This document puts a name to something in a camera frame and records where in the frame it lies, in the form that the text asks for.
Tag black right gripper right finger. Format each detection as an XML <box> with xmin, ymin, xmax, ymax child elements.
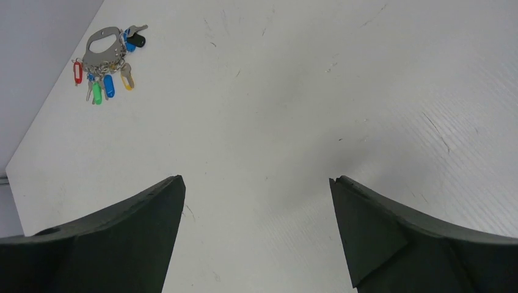
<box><xmin>329</xmin><ymin>176</ymin><xmax>517</xmax><ymax>292</ymax></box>

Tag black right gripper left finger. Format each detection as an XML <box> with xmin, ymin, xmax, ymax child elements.
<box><xmin>1</xmin><ymin>175</ymin><xmax>186</xmax><ymax>292</ymax></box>

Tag red key tag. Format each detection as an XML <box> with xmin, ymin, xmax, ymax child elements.
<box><xmin>72</xmin><ymin>58</ymin><xmax>83</xmax><ymax>86</ymax></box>

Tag green key tag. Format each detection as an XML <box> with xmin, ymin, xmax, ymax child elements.
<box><xmin>92</xmin><ymin>82</ymin><xmax>103</xmax><ymax>105</ymax></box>

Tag blue key tag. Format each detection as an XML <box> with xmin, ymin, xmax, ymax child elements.
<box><xmin>103</xmin><ymin>74</ymin><xmax>115</xmax><ymax>99</ymax></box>

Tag yellow key tag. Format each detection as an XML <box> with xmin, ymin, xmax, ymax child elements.
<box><xmin>120</xmin><ymin>72</ymin><xmax>134</xmax><ymax>91</ymax></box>

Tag black key fob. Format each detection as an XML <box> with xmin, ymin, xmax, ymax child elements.
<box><xmin>126</xmin><ymin>33</ymin><xmax>146</xmax><ymax>48</ymax></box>

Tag silver key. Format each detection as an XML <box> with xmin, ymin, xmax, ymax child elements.
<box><xmin>125</xmin><ymin>24</ymin><xmax>148</xmax><ymax>37</ymax></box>

